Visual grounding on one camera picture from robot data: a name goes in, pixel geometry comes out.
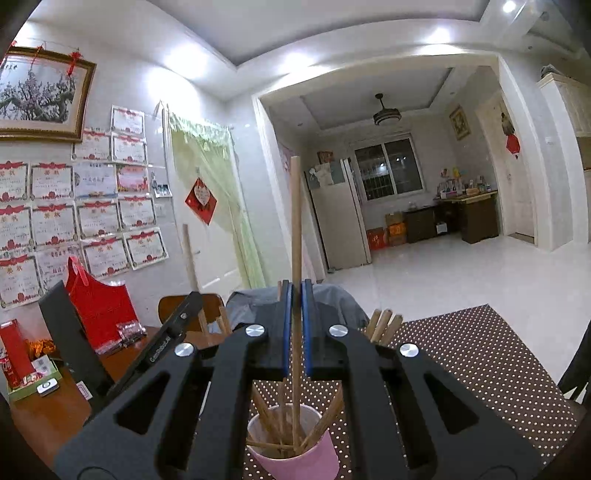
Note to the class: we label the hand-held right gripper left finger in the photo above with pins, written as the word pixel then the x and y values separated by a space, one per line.
pixel 287 332

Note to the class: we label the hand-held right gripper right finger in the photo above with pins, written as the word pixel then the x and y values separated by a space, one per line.
pixel 308 332

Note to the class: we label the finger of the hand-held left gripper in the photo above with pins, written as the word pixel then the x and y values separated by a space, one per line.
pixel 191 314

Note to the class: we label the bunch of wooden chopsticks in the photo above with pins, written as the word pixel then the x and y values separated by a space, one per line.
pixel 272 427

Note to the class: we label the light tan chopstick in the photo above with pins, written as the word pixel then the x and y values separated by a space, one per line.
pixel 295 221

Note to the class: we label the pink cup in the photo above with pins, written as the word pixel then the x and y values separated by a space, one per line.
pixel 300 464

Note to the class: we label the wooden chair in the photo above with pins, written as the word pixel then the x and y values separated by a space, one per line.
pixel 171 309

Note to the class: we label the gold snack wrapper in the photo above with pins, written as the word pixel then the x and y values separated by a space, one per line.
pixel 39 347

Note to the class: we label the red bag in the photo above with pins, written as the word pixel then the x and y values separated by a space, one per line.
pixel 101 314

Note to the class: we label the tall red box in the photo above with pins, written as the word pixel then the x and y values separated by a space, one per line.
pixel 16 355

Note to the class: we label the small white card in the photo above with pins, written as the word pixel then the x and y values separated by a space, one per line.
pixel 84 390

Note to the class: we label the clear snack packet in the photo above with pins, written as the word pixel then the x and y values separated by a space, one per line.
pixel 129 332

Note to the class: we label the green box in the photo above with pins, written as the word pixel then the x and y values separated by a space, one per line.
pixel 27 387

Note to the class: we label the red cardboard box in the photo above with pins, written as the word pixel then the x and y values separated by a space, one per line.
pixel 378 239

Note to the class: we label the silver refrigerator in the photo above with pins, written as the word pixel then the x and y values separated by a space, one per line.
pixel 341 217

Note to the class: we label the green curtain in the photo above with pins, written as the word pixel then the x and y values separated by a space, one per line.
pixel 207 184

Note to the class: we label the orange cardboard box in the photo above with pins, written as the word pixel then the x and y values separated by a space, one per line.
pixel 397 233

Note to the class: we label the brown cardboard box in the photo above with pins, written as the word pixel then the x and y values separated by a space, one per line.
pixel 395 218

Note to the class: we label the brown polka dot tablecloth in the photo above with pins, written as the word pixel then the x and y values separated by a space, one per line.
pixel 461 360

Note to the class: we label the barred window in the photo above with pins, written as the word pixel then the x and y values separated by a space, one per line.
pixel 390 168

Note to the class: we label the dark wooden cabinet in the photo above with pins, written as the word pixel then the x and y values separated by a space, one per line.
pixel 475 217

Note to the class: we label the bottles and toys on cabinet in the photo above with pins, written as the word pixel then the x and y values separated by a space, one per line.
pixel 461 184

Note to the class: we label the ceiling fan lamp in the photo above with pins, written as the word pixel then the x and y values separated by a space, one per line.
pixel 385 115

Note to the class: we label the gold framed blossom painting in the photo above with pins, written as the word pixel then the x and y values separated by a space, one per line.
pixel 37 92

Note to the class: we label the white door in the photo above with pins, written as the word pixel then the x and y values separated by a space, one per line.
pixel 508 184

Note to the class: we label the small framed picture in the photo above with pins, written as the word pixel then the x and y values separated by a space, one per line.
pixel 459 123

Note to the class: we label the red knot ornament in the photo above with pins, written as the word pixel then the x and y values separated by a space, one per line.
pixel 73 62

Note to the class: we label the dark cloth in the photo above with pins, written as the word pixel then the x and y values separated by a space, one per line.
pixel 577 364

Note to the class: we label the red door decoration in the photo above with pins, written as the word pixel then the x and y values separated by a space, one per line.
pixel 513 146

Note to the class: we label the white tall cabinet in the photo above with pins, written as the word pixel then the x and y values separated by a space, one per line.
pixel 568 120

